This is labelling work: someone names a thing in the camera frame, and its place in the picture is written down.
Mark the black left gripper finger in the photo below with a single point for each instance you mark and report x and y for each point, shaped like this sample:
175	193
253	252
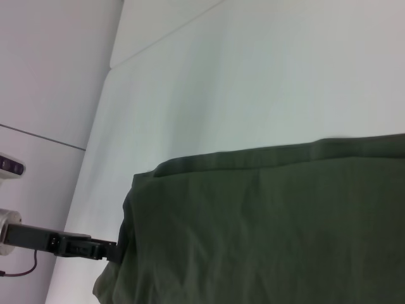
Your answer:
109	251

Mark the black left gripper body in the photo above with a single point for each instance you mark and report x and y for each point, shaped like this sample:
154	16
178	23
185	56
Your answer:
47	240

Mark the dark green FREE t-shirt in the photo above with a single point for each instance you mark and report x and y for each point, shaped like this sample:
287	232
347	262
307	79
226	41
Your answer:
269	221

